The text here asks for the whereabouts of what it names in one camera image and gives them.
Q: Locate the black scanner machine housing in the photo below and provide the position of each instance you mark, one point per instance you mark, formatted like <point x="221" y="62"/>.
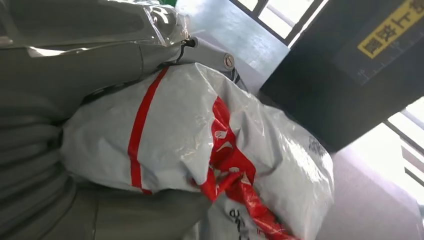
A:
<point x="331" y="92"/>

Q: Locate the dark window frame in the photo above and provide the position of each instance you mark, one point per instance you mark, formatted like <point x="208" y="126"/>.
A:
<point x="275" y="33"/>

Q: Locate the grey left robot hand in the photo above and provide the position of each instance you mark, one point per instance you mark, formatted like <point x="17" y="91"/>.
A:
<point x="73" y="59"/>

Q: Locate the yellow warning label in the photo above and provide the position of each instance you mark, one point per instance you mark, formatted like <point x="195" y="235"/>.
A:
<point x="391" y="30"/>

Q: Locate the grey-white plastic parcel red stripes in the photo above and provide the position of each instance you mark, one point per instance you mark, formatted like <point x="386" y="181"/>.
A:
<point x="172" y="132"/>

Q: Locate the ribbed grey left arm sleeve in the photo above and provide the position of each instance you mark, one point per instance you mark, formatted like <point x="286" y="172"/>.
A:
<point x="26" y="165"/>

